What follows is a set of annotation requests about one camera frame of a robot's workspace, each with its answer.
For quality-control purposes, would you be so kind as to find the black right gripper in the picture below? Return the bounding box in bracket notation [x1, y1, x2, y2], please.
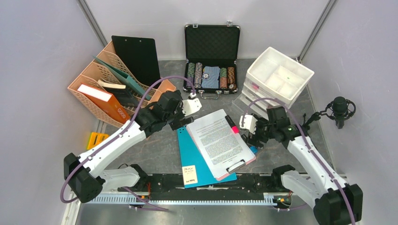
[245, 115, 276, 150]

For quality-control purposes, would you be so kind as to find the black blue-capped highlighter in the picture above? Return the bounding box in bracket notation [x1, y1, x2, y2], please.
[249, 146, 258, 154]

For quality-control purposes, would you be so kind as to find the black pink-capped highlighter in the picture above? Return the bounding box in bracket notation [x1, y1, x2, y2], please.
[225, 115, 239, 134]

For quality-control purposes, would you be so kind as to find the pink clipboard with paper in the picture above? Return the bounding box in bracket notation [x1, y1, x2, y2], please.
[186, 109, 256, 181]

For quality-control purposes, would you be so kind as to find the Nineteen Eighty-Four dark book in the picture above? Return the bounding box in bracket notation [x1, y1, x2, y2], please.
[97, 80, 139, 108]

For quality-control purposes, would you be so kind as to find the white drawer organizer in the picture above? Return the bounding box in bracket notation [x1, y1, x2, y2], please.
[231, 47, 314, 115]

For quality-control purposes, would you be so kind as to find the orange Good Morning book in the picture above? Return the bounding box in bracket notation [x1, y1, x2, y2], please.
[77, 84, 130, 124]

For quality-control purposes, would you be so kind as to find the peach plastic file organizer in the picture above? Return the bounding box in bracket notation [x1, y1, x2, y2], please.
[68, 41, 176, 128]

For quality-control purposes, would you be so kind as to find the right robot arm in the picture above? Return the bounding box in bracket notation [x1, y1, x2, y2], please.
[239, 106, 363, 225]

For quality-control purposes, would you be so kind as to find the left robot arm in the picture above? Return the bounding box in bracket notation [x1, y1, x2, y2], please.
[62, 90, 201, 203]

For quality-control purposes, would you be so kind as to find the blue plastic folder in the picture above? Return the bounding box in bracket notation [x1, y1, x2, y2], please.
[177, 127, 237, 188]

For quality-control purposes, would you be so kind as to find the teal folder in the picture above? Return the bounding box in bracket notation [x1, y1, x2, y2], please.
[94, 56, 146, 96]

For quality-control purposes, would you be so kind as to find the black clipboard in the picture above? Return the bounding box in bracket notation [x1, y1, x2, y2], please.
[111, 35, 161, 86]

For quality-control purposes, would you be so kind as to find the black poker chip case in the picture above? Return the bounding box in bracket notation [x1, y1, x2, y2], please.
[184, 22, 241, 96]

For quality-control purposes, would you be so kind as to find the yellow triangular stand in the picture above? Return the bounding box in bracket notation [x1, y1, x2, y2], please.
[86, 132, 109, 150]

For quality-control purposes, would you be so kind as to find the black microphone on tripod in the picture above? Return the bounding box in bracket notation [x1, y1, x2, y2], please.
[302, 97, 356, 129]

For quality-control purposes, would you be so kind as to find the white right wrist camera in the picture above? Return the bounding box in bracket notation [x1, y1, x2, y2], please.
[239, 114, 258, 135]

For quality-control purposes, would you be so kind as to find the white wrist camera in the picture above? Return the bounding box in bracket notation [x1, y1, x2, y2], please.
[182, 93, 202, 117]
[239, 114, 258, 135]

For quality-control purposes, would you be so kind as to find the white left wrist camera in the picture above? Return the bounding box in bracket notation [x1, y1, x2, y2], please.
[182, 93, 202, 117]

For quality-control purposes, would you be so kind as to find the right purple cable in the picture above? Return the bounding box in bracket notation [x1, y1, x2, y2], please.
[241, 97, 357, 225]

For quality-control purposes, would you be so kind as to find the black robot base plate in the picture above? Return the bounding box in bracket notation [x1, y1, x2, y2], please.
[129, 173, 290, 193]

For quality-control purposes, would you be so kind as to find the aluminium slotted rail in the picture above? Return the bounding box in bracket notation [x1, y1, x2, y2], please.
[87, 194, 277, 206]

